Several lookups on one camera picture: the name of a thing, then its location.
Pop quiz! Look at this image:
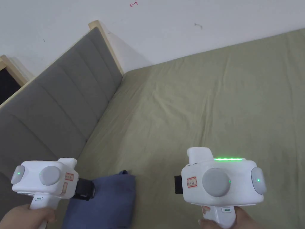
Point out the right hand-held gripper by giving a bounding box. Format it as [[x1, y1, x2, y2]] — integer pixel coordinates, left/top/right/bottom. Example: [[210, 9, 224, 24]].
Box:
[[174, 147, 267, 229]]

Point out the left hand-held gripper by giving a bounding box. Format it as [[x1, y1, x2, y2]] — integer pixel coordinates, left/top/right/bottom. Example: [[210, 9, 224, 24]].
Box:
[[11, 157, 95, 229]]

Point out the person's left hand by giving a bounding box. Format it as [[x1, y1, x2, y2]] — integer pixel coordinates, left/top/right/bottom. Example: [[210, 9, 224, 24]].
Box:
[[0, 204, 57, 229]]

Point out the dark blue garment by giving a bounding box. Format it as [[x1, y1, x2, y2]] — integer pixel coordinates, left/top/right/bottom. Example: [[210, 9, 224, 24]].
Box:
[[62, 170, 137, 229]]

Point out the grey padded headboard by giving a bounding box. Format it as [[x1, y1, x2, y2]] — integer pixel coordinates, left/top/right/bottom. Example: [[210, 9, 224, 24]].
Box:
[[0, 20, 124, 189]]

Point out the bed with pale green sheet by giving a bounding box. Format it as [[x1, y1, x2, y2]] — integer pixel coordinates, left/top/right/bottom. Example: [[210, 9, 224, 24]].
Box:
[[76, 28, 305, 229]]

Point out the wooden framed dark panel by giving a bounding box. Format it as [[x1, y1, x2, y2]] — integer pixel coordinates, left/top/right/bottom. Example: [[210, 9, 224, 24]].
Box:
[[0, 55, 35, 106]]

